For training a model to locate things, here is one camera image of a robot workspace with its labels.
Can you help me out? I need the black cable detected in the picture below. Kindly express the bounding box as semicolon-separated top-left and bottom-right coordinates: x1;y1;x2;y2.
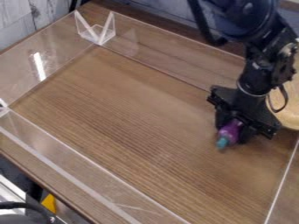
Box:
0;200;59;224

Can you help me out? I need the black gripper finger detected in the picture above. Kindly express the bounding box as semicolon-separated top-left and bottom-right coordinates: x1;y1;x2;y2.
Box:
215;106;236;130
237;125;258;144

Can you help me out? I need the clear acrylic corner bracket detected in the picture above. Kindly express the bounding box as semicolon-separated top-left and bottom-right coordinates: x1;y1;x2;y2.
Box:
73;11;116;46

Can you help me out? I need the brown wooden bowl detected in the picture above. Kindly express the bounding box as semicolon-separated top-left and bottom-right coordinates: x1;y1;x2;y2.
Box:
270;64;299;131

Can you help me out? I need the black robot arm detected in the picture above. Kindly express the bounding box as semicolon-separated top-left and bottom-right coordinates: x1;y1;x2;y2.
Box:
187;0;299;148

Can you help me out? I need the yellow label on device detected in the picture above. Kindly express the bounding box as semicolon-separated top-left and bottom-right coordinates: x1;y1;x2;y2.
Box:
41;194;57;213

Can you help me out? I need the clear acrylic tray wall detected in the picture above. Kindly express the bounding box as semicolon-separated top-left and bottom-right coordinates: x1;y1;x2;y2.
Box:
0;99;189;224

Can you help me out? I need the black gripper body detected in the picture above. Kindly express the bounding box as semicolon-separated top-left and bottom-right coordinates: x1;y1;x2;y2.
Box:
207;85;282;139

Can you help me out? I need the purple toy eggplant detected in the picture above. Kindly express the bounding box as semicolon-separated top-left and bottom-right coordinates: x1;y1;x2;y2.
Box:
216;119;243;150

